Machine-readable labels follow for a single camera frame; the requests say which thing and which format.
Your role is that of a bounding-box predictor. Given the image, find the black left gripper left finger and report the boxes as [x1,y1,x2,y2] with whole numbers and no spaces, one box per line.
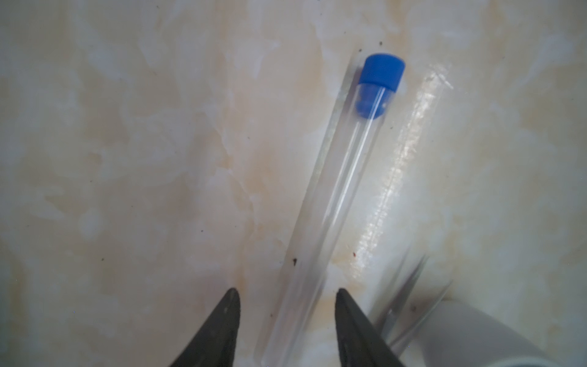
[171,287,241,367]

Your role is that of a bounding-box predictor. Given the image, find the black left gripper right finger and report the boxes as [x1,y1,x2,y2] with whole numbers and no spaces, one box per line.
[335,288,404,367]

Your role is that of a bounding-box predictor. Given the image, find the metal tweezers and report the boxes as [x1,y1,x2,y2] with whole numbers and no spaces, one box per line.
[371,254,451,357]

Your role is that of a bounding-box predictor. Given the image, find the small white round cup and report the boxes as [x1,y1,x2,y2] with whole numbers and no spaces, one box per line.
[417,300,559,366]

